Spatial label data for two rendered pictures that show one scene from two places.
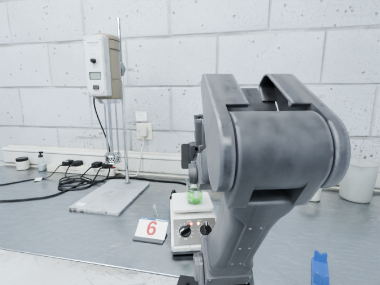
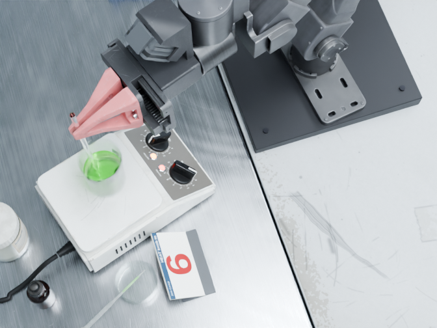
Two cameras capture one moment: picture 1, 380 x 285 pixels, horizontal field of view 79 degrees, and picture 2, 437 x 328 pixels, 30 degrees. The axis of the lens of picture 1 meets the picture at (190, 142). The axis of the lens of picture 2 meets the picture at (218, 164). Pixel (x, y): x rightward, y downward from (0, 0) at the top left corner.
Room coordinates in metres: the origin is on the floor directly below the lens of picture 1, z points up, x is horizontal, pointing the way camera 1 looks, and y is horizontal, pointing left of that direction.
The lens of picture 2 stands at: (0.71, 0.36, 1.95)
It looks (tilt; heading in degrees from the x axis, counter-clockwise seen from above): 69 degrees down; 238
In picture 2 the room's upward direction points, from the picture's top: 2 degrees clockwise
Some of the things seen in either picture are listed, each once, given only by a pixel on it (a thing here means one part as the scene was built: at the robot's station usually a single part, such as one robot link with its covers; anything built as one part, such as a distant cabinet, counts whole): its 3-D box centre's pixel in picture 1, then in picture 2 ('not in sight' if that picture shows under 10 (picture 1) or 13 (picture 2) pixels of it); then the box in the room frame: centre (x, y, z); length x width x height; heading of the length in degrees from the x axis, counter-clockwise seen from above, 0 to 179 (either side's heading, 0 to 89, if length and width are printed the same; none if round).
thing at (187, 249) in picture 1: (192, 218); (120, 191); (0.63, -0.01, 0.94); 0.22 x 0.13 x 0.08; 5
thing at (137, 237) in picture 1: (151, 229); (183, 263); (0.61, 0.11, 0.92); 0.09 x 0.06 x 0.04; 78
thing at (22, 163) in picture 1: (22, 163); not in sight; (1.25, 0.94, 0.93); 0.06 x 0.06 x 0.06
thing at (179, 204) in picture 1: (191, 201); (99, 191); (0.66, 0.00, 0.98); 0.12 x 0.12 x 0.01; 5
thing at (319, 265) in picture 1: (320, 268); not in sight; (0.46, -0.30, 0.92); 0.10 x 0.03 x 0.04; 153
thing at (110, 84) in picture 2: not in sight; (112, 116); (0.62, -0.01, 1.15); 0.09 x 0.07 x 0.07; 7
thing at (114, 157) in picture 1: (111, 131); not in sight; (0.90, 0.31, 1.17); 0.07 x 0.07 x 0.25
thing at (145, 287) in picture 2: (157, 220); (136, 282); (0.67, 0.10, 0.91); 0.06 x 0.06 x 0.02
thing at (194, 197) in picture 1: (193, 190); (102, 171); (0.65, -0.01, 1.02); 0.06 x 0.05 x 0.08; 46
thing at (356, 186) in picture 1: (357, 178); not in sight; (0.88, -0.67, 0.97); 0.18 x 0.13 x 0.15; 144
